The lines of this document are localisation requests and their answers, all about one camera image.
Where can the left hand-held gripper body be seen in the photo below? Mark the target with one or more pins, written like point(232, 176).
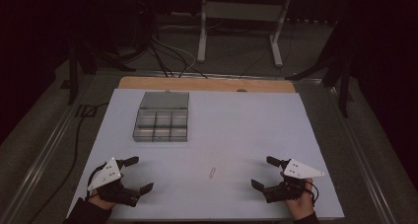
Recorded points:
point(105, 175)

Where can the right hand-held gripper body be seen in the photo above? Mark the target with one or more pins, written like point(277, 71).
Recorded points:
point(300, 170)

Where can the person's left hand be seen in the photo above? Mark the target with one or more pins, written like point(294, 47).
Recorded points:
point(102, 202)

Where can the person's right hand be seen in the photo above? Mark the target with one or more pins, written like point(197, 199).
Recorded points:
point(302, 206)

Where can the white table sheet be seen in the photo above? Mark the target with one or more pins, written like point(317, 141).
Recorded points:
point(230, 135)

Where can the clear plastic compartment box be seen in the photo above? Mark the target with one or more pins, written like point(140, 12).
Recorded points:
point(161, 120)

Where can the black tripod stand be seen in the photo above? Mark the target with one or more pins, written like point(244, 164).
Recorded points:
point(85, 61)
point(338, 69)

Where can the white metal stand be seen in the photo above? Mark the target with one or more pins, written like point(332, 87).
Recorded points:
point(241, 12)

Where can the metal floor rail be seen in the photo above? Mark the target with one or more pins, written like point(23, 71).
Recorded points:
point(36, 164)
point(361, 158)

